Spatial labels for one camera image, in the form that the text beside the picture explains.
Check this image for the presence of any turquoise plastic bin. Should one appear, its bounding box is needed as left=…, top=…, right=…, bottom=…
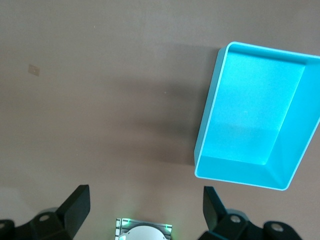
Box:
left=193, top=41, right=320, bottom=192

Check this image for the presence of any small tan tape patch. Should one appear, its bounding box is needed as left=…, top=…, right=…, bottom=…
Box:
left=27, top=63, right=42, bottom=77

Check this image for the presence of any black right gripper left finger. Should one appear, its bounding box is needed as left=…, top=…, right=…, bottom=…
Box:
left=0, top=184, right=91, bottom=240

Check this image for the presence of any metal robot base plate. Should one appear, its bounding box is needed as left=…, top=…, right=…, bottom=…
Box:
left=115, top=217, right=173, bottom=240

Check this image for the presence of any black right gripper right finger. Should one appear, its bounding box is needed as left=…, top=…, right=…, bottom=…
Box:
left=197, top=185, right=305, bottom=240

